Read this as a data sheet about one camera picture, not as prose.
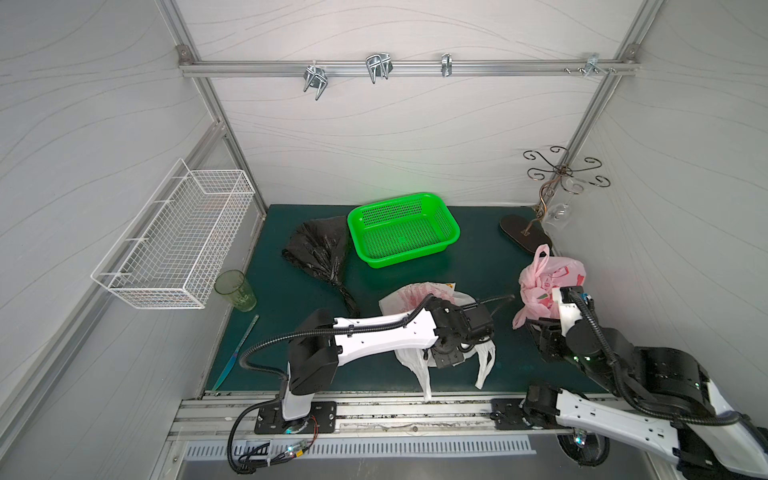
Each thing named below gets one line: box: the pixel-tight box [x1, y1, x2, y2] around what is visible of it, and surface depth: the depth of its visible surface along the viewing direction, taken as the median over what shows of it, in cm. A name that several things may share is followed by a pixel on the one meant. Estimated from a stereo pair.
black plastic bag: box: [282, 215, 360, 318], surface depth 100 cm
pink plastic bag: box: [512, 244, 587, 329], surface depth 88 cm
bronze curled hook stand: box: [501, 145, 610, 251], surface depth 92 cm
